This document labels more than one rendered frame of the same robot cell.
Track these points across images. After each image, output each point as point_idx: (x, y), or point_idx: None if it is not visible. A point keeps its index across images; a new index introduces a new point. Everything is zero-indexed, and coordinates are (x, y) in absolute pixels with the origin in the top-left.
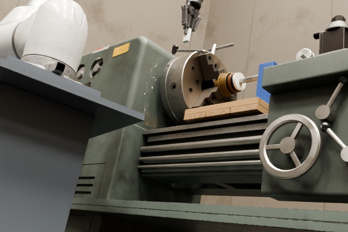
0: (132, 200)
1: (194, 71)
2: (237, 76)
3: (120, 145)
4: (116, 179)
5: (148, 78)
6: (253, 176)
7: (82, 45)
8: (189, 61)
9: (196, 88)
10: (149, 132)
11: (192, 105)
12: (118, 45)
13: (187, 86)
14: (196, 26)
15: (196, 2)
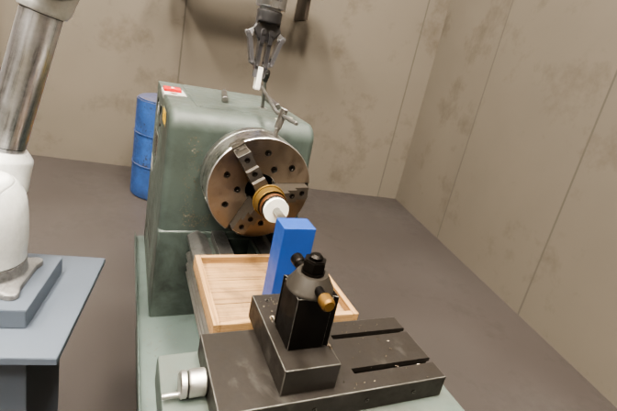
0: (184, 303)
1: (230, 176)
2: (270, 206)
3: (156, 259)
4: (158, 291)
5: (186, 171)
6: None
7: (5, 241)
8: (218, 168)
9: (235, 198)
10: (188, 244)
11: (230, 221)
12: (164, 105)
13: (218, 201)
14: (273, 58)
15: (266, 22)
